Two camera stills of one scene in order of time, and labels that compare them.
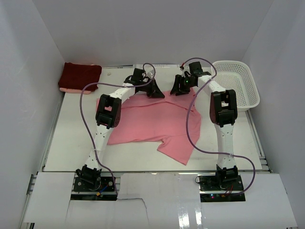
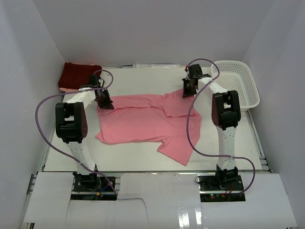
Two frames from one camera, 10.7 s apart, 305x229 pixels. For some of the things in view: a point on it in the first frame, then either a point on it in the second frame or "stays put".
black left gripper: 150,87 to 104,99
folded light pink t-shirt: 75,90 stays put
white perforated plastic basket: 233,75 stays put
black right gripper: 180,85 to 188,88
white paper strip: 157,66 stays put
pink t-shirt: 167,119 stays put
